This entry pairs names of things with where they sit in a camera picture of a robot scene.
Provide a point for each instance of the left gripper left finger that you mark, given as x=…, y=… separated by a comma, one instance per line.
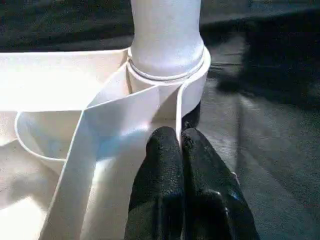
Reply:
x=160, y=187

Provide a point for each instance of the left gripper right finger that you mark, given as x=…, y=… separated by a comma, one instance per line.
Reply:
x=212, y=200

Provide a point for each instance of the white plastic table top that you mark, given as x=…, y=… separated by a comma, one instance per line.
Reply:
x=112, y=112

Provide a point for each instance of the white plastic table leg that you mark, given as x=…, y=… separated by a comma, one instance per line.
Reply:
x=165, y=37

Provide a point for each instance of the black table mat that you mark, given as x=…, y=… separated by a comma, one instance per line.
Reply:
x=262, y=150

